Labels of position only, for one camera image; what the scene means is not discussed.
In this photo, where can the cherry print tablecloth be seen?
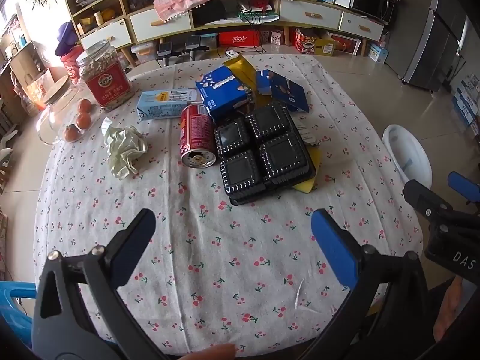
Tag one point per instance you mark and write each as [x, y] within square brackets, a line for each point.
[225, 255]

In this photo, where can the person's right forearm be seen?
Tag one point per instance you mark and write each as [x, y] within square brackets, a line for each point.
[455, 307]

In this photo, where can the crumpled white paper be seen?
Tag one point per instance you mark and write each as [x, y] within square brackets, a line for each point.
[125, 150]

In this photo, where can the blue snack box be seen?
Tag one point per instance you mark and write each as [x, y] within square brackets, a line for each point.
[225, 92]

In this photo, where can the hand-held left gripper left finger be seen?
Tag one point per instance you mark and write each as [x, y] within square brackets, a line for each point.
[131, 249]

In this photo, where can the black plastic tray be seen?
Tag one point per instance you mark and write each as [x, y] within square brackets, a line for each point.
[262, 150]

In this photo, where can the black microwave oven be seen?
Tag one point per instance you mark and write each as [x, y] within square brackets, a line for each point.
[371, 2]

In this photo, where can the grey refrigerator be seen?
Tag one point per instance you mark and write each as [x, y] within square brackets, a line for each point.
[427, 37]

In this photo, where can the clear jar with red label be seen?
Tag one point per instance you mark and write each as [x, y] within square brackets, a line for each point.
[107, 86]

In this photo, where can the glass jar with lid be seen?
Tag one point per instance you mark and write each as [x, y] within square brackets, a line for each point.
[56, 118]

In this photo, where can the printed cardboard box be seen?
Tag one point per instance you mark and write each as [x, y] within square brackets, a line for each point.
[313, 43]

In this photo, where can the light blue milk carton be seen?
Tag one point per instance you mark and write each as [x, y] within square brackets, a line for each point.
[165, 105]

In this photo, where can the red drink can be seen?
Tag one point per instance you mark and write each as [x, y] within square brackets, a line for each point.
[197, 138]

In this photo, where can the red tomato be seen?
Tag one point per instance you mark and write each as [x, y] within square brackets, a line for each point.
[85, 105]
[70, 133]
[83, 120]

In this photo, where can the small white paper slip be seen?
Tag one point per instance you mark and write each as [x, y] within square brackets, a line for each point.
[307, 133]

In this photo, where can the gold foil wrapper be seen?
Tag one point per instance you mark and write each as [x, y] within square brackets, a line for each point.
[240, 66]

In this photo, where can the flattened blue packet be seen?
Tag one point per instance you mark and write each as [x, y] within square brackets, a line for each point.
[288, 93]

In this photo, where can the blue white carton stack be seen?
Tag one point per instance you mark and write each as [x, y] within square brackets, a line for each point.
[467, 105]

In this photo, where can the flat red box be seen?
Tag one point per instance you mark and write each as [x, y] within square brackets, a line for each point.
[238, 38]

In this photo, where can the blue plastic stool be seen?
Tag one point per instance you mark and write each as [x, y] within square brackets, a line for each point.
[15, 315]

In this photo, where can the black grey device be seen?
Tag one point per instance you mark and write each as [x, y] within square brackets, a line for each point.
[165, 50]
[195, 47]

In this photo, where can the small white round device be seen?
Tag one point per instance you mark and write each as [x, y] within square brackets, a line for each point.
[231, 53]

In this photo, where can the wooden cabinet with white drawers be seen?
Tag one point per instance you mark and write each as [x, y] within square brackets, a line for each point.
[150, 24]

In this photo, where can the person's left hand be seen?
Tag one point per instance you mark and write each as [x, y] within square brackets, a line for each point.
[212, 353]

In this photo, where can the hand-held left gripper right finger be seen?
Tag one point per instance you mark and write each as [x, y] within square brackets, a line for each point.
[337, 251]

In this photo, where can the clear storage box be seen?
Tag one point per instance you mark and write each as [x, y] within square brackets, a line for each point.
[144, 53]

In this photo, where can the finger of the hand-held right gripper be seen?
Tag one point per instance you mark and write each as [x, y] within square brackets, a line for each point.
[427, 200]
[465, 187]

